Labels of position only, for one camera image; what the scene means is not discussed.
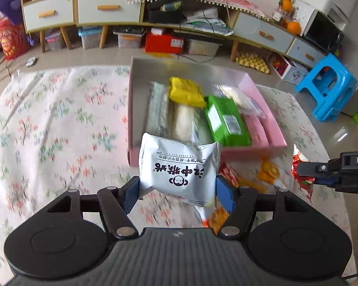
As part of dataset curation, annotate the white drawer orange handle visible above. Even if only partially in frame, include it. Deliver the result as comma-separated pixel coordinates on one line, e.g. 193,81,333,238
77,0,144,26
286,39,327,67
233,12,294,53
22,0,75,32

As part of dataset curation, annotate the pink cardboard box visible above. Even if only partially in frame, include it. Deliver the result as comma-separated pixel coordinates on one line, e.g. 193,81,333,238
128,56,287,167

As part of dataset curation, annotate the large clear storage box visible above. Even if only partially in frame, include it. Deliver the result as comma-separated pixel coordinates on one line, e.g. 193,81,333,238
183,39,221,56

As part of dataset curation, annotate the red orange snack packet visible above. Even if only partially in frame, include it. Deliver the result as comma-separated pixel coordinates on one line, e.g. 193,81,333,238
219,164,242,185

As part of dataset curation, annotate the small clear storage box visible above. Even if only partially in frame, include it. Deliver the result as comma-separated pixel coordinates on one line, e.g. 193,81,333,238
45,30,67,51

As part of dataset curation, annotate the green snack packet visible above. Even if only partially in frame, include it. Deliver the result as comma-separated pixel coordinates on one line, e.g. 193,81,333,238
204,95,253,147

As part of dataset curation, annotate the blue lid storage box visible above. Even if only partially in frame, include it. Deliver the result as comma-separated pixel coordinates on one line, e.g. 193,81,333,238
78,26,103,50

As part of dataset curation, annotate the pink snack packet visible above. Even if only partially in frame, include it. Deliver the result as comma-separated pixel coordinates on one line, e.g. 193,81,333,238
242,115,270,146

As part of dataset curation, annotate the white long rice roll packet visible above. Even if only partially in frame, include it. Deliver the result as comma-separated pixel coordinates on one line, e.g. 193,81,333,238
171,103,206,143

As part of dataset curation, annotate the grey long snack packet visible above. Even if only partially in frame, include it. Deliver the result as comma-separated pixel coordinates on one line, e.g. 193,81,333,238
146,82,170,134

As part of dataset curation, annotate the red printed bag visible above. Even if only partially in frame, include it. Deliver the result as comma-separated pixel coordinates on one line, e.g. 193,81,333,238
0,18,32,61

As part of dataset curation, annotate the white cable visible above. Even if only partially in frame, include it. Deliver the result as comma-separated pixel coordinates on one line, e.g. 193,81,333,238
210,0,272,39

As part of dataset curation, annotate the black microwave oven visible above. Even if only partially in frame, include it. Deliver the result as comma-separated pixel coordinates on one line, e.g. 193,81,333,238
303,10,345,54

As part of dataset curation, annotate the yellow egg tray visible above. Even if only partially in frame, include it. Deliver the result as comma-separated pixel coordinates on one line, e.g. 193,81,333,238
236,52,270,74

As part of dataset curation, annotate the clear storage box orange label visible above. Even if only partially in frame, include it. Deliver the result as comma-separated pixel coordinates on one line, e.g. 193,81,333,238
113,27,147,49

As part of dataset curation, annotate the white box blue print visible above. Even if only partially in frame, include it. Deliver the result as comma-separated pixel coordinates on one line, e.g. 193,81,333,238
270,53,309,84

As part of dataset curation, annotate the orange long snack packet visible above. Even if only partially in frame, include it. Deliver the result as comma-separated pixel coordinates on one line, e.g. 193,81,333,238
257,159,282,189

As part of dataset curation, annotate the wooden cabinet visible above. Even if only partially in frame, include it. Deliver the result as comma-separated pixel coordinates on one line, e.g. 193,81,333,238
19,0,329,69

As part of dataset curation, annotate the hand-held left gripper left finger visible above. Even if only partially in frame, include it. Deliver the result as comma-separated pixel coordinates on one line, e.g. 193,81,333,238
45,176,141,240

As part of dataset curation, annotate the yellow snack packet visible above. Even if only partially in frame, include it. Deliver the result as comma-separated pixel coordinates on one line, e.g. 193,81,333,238
168,77,207,108

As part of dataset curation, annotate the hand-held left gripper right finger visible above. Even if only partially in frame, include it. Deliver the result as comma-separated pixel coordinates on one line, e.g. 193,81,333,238
216,176,309,240

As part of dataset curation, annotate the red cardboard box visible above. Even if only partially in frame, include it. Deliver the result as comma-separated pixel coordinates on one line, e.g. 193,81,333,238
145,33,185,55

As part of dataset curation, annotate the blue plastic stool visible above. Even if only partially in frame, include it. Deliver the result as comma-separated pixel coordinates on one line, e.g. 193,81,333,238
295,54,358,123

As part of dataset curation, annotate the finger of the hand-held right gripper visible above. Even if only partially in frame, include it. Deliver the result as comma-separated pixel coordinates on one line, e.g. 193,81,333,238
314,177,340,187
296,158,341,178

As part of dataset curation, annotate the clear white snack packet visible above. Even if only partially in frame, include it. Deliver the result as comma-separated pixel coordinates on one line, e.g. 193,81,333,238
216,85,264,118

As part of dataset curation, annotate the black bag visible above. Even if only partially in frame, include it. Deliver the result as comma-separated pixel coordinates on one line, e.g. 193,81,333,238
146,0,187,24

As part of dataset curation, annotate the stack of papers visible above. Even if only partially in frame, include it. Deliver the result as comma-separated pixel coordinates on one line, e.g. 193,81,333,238
185,7,235,36

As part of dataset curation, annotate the orange white biscuit packet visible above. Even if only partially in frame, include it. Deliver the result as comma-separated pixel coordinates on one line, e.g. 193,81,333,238
197,205,236,234

